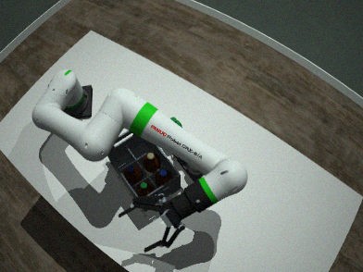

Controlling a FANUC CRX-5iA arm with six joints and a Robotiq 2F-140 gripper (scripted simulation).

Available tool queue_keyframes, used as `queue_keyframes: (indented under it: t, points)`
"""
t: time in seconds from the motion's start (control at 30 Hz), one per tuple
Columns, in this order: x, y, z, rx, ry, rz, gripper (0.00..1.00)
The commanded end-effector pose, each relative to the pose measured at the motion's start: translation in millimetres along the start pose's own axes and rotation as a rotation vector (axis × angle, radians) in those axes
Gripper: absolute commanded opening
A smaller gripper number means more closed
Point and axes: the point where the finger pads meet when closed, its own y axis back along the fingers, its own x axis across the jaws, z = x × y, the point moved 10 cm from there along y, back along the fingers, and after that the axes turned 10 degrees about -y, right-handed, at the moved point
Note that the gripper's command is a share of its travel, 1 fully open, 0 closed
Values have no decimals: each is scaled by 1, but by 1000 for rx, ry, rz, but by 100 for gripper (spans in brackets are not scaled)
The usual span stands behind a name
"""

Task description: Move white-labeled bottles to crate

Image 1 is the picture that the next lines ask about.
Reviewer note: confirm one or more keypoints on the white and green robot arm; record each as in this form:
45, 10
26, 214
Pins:
124, 109

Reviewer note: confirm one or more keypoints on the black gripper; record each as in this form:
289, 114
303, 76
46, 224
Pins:
181, 205

